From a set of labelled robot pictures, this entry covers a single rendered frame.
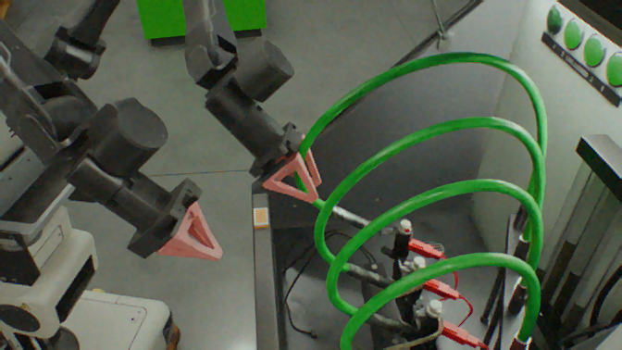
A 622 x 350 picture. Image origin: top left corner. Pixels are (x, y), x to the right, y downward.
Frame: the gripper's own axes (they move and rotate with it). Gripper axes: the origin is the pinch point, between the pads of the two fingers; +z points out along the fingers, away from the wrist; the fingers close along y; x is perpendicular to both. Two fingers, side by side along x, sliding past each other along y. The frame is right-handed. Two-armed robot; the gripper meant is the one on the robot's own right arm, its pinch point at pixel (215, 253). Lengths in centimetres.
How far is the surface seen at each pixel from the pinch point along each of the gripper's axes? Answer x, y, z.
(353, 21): 380, -88, 84
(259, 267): 21.1, -20.0, 18.7
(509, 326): 3.0, 19.1, 37.3
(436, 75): 52, 22, 22
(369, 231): -0.1, 18.4, 9.1
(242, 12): 331, -130, 8
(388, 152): 8.5, 23.2, 6.6
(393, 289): -7.4, 19.7, 11.9
